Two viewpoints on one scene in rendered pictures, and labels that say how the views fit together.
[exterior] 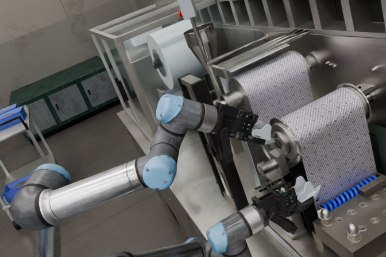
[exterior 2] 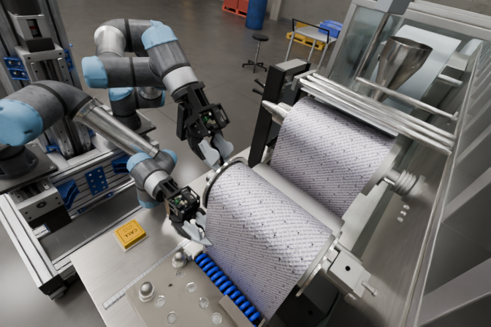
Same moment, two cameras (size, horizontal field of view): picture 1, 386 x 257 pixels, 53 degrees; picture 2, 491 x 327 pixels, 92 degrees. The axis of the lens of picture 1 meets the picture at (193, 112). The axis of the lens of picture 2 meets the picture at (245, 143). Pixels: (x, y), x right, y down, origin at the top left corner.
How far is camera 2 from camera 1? 94 cm
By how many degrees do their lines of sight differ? 46
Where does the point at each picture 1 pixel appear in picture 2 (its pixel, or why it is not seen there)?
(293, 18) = (476, 122)
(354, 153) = (256, 279)
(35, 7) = not seen: outside the picture
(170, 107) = (145, 36)
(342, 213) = (190, 277)
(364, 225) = (166, 304)
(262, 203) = (161, 187)
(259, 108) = (284, 146)
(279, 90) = (316, 157)
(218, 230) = (135, 160)
